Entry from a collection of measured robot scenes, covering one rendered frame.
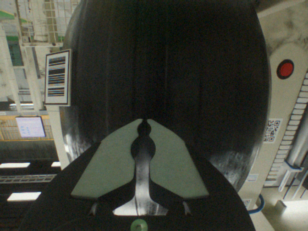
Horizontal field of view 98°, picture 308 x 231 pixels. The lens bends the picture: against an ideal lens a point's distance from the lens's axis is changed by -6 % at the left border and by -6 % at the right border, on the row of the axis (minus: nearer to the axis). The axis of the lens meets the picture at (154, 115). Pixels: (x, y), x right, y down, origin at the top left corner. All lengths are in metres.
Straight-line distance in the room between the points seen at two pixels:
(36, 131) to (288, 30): 4.49
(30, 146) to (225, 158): 13.22
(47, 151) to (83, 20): 12.80
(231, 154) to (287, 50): 0.32
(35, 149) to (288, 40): 13.29
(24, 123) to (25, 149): 9.11
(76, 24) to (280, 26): 0.39
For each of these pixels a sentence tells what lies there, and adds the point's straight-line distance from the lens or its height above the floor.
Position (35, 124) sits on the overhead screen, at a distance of 4.40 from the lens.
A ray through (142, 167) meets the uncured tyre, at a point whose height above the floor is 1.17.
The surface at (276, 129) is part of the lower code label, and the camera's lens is 0.50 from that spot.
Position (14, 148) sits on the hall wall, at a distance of 14.00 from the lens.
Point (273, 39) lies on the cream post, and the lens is 0.43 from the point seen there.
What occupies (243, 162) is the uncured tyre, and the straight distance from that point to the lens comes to 0.20.
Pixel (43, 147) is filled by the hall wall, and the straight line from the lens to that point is 12.89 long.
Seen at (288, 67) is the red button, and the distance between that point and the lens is 0.45.
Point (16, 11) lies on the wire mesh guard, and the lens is 0.97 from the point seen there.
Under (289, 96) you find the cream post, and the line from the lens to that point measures 0.49.
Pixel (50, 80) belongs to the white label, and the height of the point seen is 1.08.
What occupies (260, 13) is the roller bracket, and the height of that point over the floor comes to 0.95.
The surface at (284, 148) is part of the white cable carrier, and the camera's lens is 0.57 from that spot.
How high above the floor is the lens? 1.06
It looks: 20 degrees up
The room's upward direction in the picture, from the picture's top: 178 degrees counter-clockwise
